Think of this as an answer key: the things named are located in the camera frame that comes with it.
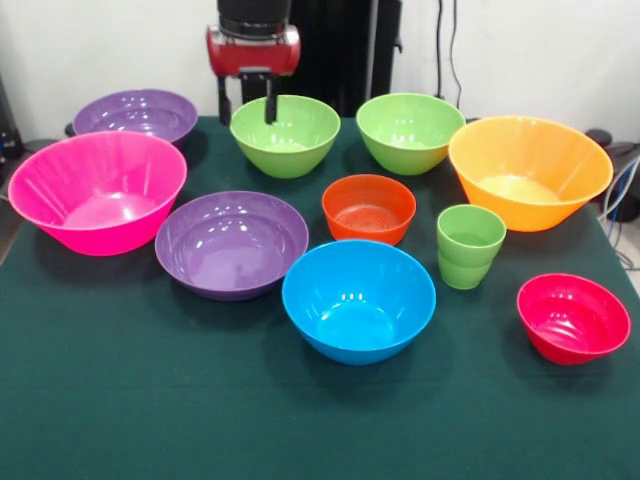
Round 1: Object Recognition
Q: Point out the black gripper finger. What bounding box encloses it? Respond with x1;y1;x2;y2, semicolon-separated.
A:
217;75;233;127
264;78;278;126

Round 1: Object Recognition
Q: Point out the large pink bowl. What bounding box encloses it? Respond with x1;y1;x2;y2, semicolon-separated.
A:
7;130;189;257

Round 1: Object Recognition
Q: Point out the thin black cable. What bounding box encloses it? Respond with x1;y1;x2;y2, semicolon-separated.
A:
449;0;464;110

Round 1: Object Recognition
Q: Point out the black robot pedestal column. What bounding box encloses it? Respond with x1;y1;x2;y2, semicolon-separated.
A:
239;0;404;119

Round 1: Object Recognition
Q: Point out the large orange bowl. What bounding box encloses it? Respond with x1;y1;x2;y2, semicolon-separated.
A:
447;115;615;233

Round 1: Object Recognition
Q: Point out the small crimson bowl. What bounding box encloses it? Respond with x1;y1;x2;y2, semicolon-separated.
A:
516;272;633;367

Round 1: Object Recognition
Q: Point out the blue bowl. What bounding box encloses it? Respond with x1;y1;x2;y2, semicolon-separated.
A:
281;239;437;367

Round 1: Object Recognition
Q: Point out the small red-orange bowl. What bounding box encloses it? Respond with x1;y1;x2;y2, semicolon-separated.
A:
321;173;417;247

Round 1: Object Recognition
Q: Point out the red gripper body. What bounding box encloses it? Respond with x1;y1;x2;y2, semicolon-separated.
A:
206;23;303;81

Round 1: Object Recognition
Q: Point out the thick black cable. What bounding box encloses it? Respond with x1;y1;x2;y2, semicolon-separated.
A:
435;0;448;100

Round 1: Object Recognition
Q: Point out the green bowl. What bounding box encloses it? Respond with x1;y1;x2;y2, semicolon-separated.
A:
229;94;342;180
355;92;467;177

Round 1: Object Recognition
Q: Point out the green cup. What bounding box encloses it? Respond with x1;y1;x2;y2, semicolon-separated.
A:
436;204;508;291

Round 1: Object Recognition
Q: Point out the tangle of cables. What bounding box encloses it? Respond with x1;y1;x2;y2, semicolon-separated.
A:
597;154;640;271

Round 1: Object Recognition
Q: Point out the purple bowl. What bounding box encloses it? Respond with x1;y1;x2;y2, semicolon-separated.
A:
72;88;200;149
154;190;310;302

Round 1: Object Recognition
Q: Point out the dark green table cloth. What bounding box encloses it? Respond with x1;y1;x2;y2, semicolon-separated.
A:
0;115;640;480

